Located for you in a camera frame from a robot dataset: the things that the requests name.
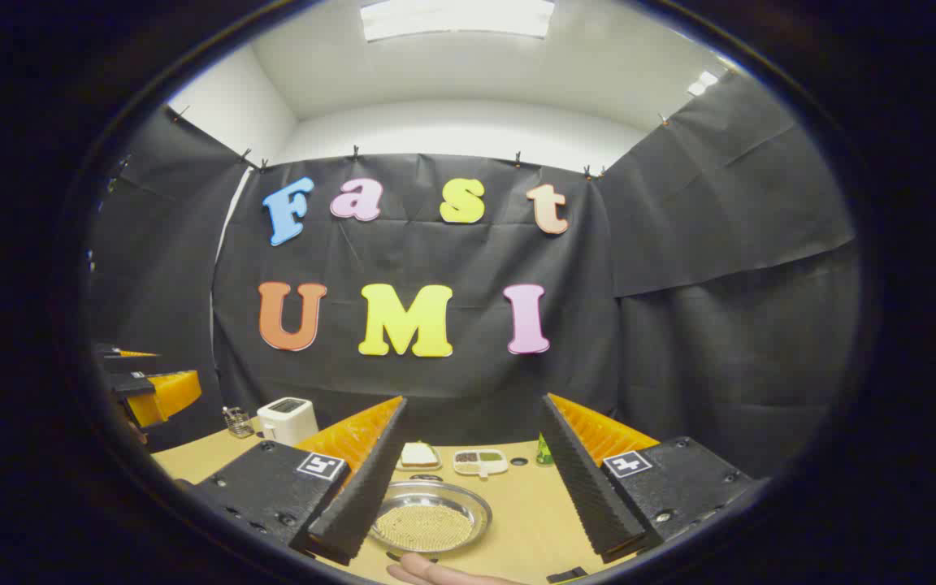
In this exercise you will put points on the black flat object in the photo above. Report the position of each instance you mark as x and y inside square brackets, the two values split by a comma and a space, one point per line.
[567, 575]

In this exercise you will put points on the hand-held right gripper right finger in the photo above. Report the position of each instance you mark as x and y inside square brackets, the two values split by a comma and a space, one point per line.
[590, 487]

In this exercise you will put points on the stainless steel pot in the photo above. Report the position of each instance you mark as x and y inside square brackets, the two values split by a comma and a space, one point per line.
[468, 500]

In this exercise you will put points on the small ceiling light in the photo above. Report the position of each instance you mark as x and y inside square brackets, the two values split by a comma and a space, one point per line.
[702, 83]

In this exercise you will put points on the sandwich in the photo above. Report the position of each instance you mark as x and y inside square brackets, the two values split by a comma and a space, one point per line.
[419, 453]

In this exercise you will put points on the white toaster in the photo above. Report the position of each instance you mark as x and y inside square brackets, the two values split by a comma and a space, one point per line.
[285, 418]

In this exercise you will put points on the green tea bottle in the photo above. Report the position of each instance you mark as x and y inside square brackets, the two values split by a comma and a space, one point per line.
[543, 451]

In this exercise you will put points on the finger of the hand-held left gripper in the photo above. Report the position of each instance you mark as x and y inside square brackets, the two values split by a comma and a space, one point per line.
[131, 361]
[171, 394]

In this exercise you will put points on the large ceiling light panel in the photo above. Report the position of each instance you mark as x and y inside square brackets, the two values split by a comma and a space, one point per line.
[456, 18]

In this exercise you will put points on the white divided dish with grains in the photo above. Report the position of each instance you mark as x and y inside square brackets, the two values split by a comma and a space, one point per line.
[480, 462]

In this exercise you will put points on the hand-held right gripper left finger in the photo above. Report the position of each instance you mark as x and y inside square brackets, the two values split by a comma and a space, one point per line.
[366, 487]

